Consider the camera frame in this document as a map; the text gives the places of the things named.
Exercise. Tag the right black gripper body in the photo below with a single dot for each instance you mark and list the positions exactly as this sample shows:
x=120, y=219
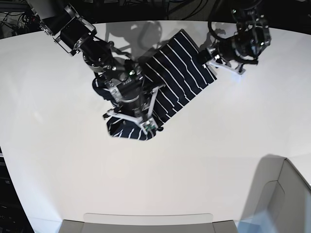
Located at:
x=125, y=89

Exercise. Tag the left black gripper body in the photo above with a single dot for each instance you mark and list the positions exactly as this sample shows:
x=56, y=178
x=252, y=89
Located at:
x=219, y=52

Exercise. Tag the navy white striped T-shirt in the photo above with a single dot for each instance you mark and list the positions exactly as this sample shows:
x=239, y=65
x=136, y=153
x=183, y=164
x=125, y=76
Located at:
x=176, y=66

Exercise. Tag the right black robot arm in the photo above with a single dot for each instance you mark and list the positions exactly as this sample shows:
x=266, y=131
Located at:
x=119, y=77

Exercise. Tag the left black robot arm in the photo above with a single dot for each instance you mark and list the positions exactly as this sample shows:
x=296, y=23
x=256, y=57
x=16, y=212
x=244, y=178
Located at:
x=251, y=38

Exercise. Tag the grey bin front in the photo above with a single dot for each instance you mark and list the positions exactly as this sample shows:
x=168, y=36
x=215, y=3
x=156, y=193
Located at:
x=103, y=223

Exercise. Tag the grey bin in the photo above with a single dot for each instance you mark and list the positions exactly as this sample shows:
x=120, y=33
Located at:
x=103, y=223
x=279, y=200

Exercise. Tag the grey bin right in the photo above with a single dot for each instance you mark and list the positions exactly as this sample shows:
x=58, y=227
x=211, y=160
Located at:
x=279, y=200

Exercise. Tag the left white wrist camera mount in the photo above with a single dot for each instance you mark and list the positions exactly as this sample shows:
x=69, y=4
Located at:
x=237, y=72

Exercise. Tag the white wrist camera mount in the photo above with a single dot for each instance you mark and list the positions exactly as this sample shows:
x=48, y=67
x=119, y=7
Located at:
x=138, y=110
x=237, y=72

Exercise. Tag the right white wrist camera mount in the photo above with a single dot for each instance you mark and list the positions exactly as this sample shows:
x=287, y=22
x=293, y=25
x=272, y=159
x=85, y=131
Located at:
x=138, y=110

